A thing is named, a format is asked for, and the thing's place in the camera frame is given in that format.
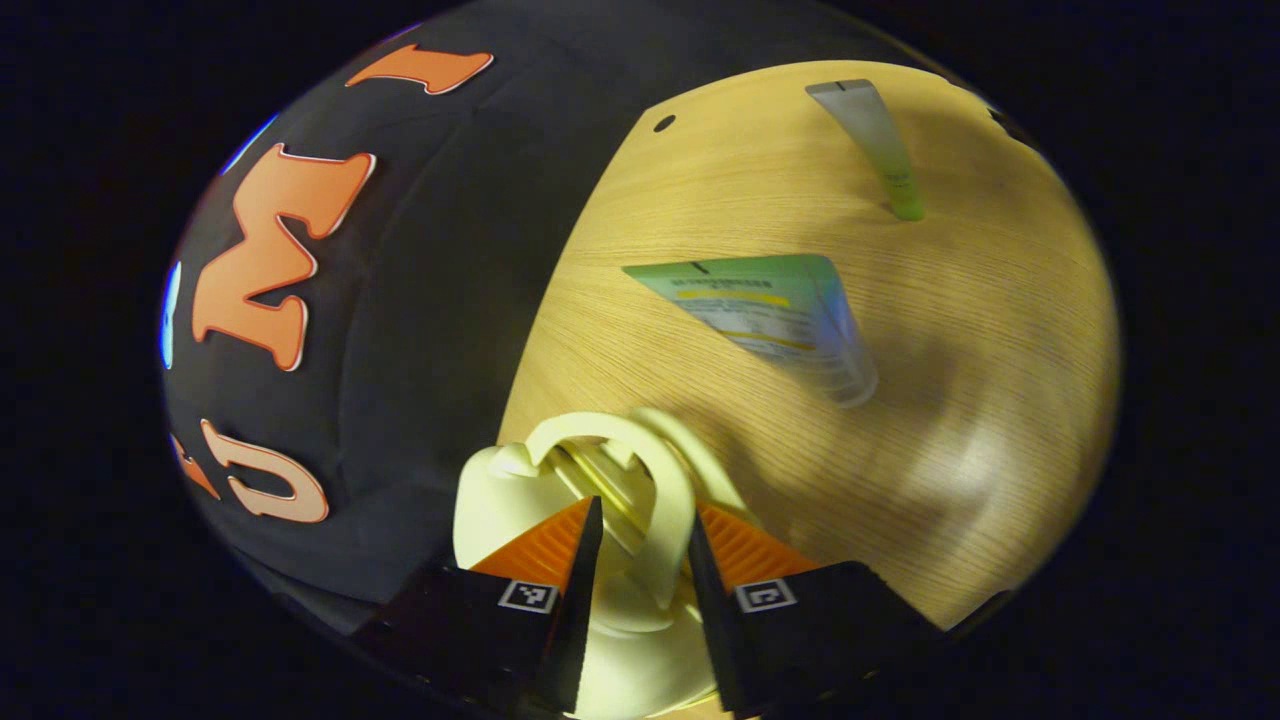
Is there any slim grey green-capped tube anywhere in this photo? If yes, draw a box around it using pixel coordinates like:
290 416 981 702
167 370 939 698
805 78 927 222

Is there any black backdrop cloth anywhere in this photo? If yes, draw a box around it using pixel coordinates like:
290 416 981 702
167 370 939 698
160 0 1051 641

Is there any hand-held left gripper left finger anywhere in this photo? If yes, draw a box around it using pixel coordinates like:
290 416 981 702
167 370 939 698
360 495 605 717

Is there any cream suitcase with handle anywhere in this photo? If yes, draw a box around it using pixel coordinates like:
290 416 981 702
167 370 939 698
452 408 761 719

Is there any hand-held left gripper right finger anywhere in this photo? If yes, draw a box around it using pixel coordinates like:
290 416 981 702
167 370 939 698
686 502 949 719

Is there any wide green and white tube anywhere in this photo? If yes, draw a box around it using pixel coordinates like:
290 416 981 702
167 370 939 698
620 253 881 409

